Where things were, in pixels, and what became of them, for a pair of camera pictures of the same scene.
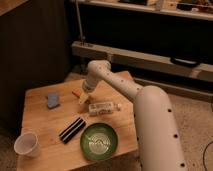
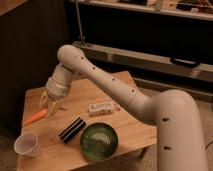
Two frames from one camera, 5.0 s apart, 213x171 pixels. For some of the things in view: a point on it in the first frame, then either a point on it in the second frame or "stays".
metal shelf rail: (136, 58) stays
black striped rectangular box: (72, 130) stays
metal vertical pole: (78, 17) stays
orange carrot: (77, 93) -> (36, 116)
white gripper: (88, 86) -> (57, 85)
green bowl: (98, 141) stays
